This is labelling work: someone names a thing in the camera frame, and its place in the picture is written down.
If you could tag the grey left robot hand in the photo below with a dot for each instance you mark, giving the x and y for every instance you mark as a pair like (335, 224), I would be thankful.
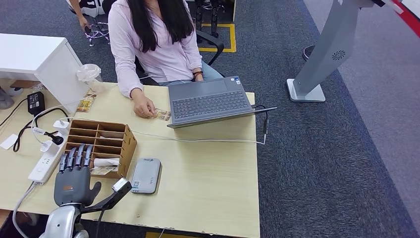
(72, 187)

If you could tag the person's left hand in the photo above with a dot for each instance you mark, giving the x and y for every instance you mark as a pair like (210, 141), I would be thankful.
(198, 78)

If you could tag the person's right hand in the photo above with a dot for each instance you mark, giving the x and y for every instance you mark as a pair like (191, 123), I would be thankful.
(142, 105)

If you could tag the printed room key card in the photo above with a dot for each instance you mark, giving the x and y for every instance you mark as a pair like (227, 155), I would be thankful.
(103, 170)

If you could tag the person's right forearm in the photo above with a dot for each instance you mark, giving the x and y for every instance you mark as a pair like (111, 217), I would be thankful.
(128, 75)

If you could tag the seated person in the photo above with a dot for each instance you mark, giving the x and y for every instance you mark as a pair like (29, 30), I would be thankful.
(164, 56)

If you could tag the cardboard card organizer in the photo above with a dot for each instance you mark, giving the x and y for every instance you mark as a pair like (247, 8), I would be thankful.
(128, 144)

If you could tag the grey card reader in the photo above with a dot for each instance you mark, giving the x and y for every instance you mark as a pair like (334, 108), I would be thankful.
(146, 175)

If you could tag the crouching person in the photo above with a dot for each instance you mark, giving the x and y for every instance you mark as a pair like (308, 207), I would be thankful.
(88, 6)

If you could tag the dark wristband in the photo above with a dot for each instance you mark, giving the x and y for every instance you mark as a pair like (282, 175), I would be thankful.
(197, 73)

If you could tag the grey laptop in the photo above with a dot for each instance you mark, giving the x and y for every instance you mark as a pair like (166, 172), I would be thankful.
(206, 105)

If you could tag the white power strip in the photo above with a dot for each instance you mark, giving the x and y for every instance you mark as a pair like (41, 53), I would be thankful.
(44, 164)

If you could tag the black office chair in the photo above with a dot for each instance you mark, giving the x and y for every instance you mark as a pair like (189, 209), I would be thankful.
(211, 41)

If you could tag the white paper roll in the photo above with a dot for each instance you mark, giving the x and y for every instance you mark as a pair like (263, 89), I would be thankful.
(105, 162)

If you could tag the black power plug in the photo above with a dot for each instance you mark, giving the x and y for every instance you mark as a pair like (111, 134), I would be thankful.
(56, 139)

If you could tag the yellow snack packet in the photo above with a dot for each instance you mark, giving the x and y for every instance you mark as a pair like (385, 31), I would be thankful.
(85, 105)

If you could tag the clear plastic bag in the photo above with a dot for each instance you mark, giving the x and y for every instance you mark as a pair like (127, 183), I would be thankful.
(88, 73)

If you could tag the black stand legs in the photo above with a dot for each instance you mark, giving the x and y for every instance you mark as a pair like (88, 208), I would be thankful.
(213, 16)

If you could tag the white charger plug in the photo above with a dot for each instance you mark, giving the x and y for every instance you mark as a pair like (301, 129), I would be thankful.
(61, 124)

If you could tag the small white label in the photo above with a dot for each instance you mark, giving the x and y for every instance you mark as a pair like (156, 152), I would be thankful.
(9, 142)

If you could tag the chrome stool base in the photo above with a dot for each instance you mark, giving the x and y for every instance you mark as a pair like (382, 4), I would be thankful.
(98, 33)

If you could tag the black power adapter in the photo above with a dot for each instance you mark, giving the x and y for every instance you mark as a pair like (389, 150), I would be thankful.
(36, 102)

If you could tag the grey rounded object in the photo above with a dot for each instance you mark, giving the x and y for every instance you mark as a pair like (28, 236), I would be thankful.
(6, 99)

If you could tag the black round base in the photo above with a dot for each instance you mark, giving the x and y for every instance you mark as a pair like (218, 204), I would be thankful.
(306, 52)

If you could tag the white cabinet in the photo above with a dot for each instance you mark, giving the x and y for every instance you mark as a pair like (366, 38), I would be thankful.
(29, 54)

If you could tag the grey kiosk stand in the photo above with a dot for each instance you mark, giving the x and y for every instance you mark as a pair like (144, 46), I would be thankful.
(328, 49)

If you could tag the red barrier strip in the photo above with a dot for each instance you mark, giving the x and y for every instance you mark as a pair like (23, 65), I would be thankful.
(408, 18)

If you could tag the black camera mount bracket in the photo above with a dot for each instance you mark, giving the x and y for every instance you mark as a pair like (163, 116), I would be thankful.
(105, 202)

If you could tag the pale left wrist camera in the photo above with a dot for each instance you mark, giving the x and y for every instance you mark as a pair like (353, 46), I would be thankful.
(121, 185)

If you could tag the yellow floor tape frame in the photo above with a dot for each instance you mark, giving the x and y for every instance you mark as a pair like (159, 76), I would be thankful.
(232, 37)

